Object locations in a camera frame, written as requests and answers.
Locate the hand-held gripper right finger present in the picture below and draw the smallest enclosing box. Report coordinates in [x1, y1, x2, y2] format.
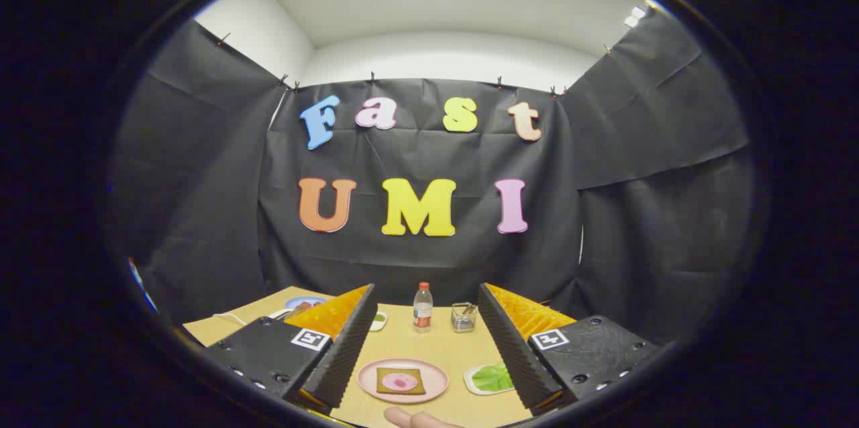
[477, 282, 662, 417]

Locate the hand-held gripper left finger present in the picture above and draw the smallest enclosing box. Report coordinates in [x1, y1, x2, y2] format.
[201, 284, 378, 415]

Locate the green lettuce leaf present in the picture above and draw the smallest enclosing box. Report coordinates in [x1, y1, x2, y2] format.
[472, 364, 515, 392]

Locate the brown bread slice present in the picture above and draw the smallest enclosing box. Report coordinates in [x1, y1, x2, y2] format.
[376, 368, 427, 395]

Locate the white square dish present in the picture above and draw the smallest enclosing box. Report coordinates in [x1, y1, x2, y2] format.
[464, 362, 516, 396]

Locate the pink round plate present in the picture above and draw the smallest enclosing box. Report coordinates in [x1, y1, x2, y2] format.
[357, 358, 449, 405]

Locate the clear plastic water bottle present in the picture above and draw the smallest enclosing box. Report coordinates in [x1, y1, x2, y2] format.
[413, 282, 434, 334]

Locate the metal wire utensil holder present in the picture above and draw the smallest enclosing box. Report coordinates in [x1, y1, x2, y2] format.
[451, 303, 478, 333]

